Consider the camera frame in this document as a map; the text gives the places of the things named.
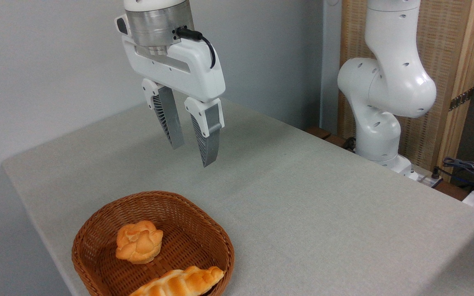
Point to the dark metal screen hinge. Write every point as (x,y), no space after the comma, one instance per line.
(461,99)

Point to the brown wooden base board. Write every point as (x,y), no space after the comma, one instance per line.
(323,135)

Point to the brown woven wicker basket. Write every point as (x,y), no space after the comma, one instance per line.
(196,234)

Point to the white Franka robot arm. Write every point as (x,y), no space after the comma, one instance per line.
(389,82)

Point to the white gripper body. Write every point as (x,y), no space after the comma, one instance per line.
(196,74)

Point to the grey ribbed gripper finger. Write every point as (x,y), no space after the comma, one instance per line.
(171,119)
(210,139)

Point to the long braided bread loaf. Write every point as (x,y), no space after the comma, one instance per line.
(183,281)

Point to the wooden woven screen panel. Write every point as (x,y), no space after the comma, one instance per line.
(447,41)

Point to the round golden bread roll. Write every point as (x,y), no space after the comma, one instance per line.
(139,242)

